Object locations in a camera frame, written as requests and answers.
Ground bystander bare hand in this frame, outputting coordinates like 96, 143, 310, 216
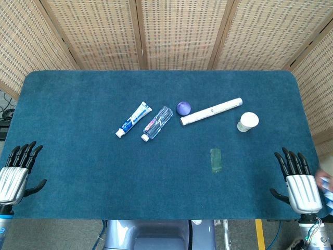
315, 168, 333, 189

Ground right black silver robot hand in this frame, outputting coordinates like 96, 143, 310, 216
269, 147, 323, 216

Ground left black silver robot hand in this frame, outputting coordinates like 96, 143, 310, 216
0, 141, 47, 206

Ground blue white checkered cloth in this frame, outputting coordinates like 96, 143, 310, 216
319, 176, 333, 209

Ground green strip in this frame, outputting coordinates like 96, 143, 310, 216
210, 148, 224, 174

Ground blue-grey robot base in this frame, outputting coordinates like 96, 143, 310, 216
104, 219, 216, 250

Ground black floor box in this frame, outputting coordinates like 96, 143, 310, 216
0, 121, 11, 141

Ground blue carpet table cover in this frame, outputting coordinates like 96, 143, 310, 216
0, 69, 328, 221

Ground white paper cup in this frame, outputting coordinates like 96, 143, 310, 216
236, 111, 260, 133

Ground white table leg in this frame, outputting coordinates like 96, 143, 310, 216
222, 219, 230, 250

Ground white paper roll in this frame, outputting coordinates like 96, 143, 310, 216
180, 97, 244, 127

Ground blue white toothpaste tube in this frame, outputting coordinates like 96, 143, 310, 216
115, 101, 152, 139

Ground purple ball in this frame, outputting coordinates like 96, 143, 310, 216
176, 101, 193, 116

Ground clear plastic water bottle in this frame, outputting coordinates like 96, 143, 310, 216
140, 106, 174, 142

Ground woven bamboo folding screen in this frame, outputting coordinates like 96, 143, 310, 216
0, 0, 333, 157

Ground black floor cables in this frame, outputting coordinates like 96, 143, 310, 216
0, 90, 18, 123

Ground blue cable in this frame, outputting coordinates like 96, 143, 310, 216
95, 220, 108, 250

